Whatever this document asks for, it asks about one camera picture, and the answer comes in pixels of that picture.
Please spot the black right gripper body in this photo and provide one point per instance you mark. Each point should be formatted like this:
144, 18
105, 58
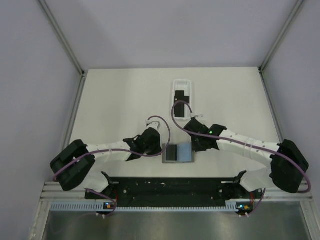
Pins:
197, 146

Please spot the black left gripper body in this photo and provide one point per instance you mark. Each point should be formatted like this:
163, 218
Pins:
153, 149

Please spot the black VIP credit card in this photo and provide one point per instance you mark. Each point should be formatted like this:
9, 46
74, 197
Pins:
171, 153

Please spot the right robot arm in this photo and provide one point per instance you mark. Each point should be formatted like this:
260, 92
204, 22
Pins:
283, 163

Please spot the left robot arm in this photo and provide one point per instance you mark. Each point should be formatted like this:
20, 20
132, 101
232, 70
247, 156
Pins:
83, 165

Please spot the black cards in tray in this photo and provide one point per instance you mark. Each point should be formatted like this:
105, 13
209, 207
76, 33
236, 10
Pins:
179, 109

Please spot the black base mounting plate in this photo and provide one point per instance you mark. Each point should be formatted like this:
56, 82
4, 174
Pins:
177, 192

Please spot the white plastic tray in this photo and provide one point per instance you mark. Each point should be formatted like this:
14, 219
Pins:
186, 85

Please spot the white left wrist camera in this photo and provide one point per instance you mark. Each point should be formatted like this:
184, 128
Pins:
153, 124

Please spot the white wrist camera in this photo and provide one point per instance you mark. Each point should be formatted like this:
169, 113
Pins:
153, 124
196, 116

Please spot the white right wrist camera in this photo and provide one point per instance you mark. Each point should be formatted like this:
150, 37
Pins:
196, 116

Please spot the aluminium frame rail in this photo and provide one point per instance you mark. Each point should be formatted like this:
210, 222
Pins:
52, 191

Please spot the grey slotted cable duct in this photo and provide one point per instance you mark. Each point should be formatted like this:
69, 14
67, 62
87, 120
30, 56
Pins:
69, 206

